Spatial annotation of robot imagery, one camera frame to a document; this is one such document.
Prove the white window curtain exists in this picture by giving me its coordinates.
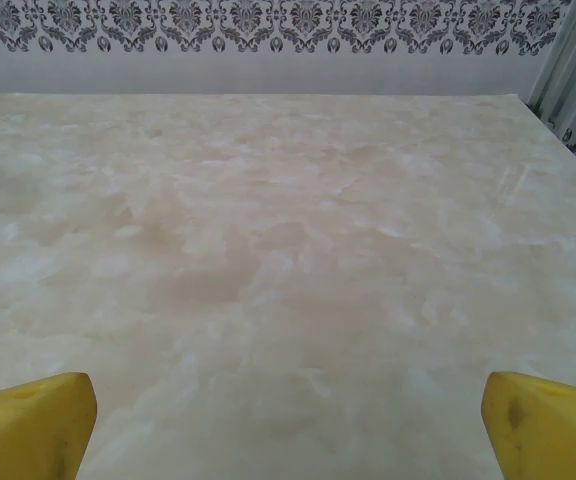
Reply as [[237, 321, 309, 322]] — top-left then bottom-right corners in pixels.
[[523, 0, 576, 187]]

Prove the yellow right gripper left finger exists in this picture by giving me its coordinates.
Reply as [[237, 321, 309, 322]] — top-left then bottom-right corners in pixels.
[[0, 372, 99, 480]]

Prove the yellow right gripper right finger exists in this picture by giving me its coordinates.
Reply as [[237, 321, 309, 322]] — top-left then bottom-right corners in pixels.
[[482, 370, 576, 480]]

